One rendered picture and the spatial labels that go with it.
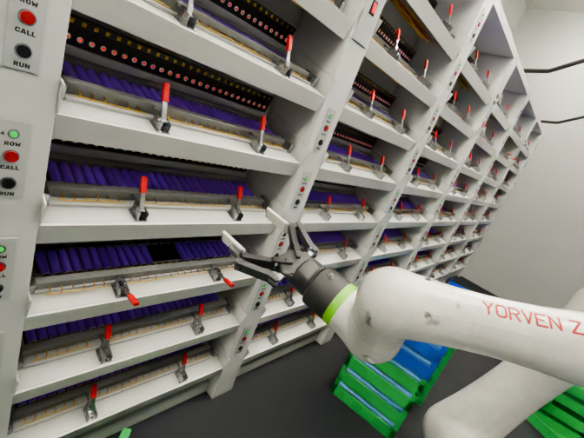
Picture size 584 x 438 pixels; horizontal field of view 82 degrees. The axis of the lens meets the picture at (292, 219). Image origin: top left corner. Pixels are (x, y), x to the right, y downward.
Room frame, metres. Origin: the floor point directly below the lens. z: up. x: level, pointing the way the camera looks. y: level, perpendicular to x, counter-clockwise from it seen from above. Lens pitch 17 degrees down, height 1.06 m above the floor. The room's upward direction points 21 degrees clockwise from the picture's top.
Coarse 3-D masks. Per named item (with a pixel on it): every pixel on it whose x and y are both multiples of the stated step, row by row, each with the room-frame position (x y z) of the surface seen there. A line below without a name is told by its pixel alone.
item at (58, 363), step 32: (96, 320) 0.71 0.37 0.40; (128, 320) 0.77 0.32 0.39; (160, 320) 0.81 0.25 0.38; (192, 320) 0.90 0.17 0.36; (224, 320) 0.97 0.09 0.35; (32, 352) 0.58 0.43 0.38; (64, 352) 0.61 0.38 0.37; (96, 352) 0.66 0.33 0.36; (128, 352) 0.70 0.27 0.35; (160, 352) 0.76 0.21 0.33; (32, 384) 0.53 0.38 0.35; (64, 384) 0.58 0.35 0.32
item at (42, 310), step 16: (208, 240) 1.00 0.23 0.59; (240, 240) 1.06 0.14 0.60; (32, 272) 0.59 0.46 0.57; (224, 272) 0.91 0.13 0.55; (240, 272) 0.95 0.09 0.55; (32, 288) 0.54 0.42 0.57; (80, 288) 0.61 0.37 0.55; (144, 288) 0.71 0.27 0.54; (160, 288) 0.73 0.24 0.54; (176, 288) 0.76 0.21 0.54; (192, 288) 0.79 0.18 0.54; (208, 288) 0.84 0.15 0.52; (224, 288) 0.90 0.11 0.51; (32, 304) 0.53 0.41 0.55; (48, 304) 0.55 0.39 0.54; (64, 304) 0.56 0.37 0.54; (80, 304) 0.58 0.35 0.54; (96, 304) 0.60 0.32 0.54; (112, 304) 0.63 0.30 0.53; (128, 304) 0.66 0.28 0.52; (144, 304) 0.70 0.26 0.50; (32, 320) 0.51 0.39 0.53; (48, 320) 0.54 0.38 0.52; (64, 320) 0.56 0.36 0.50
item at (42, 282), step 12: (156, 264) 0.76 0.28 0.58; (168, 264) 0.78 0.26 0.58; (180, 264) 0.81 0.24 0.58; (192, 264) 0.83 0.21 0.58; (204, 264) 0.86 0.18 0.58; (216, 264) 0.90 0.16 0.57; (228, 264) 0.94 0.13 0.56; (48, 276) 0.57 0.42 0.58; (60, 276) 0.59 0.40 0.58; (72, 276) 0.60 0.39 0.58; (84, 276) 0.62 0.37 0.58; (96, 276) 0.64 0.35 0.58; (108, 276) 0.66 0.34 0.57; (132, 276) 0.70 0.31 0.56; (156, 276) 0.74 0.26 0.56; (36, 288) 0.55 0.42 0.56; (48, 288) 0.57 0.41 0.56; (96, 288) 0.63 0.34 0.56
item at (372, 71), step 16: (256, 0) 0.98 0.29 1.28; (272, 0) 1.02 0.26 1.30; (288, 0) 1.06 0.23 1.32; (80, 16) 0.68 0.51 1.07; (288, 16) 1.07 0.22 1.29; (384, 16) 1.43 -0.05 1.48; (400, 16) 1.51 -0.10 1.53; (128, 32) 0.75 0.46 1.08; (160, 48) 0.81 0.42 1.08; (368, 64) 1.45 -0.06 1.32; (240, 80) 1.00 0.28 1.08; (384, 80) 1.57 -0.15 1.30; (352, 128) 1.50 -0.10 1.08
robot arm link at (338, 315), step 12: (348, 288) 0.59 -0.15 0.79; (336, 300) 0.57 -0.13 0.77; (348, 300) 0.56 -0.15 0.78; (324, 312) 0.57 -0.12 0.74; (336, 312) 0.55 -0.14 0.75; (348, 312) 0.55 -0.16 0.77; (336, 324) 0.55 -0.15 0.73; (348, 324) 0.53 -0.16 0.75; (348, 336) 0.53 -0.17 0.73; (360, 336) 0.50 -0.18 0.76; (348, 348) 0.54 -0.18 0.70; (360, 348) 0.51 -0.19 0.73; (372, 348) 0.50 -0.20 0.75; (384, 348) 0.49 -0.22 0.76; (396, 348) 0.50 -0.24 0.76; (372, 360) 0.52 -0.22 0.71; (384, 360) 0.52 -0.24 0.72
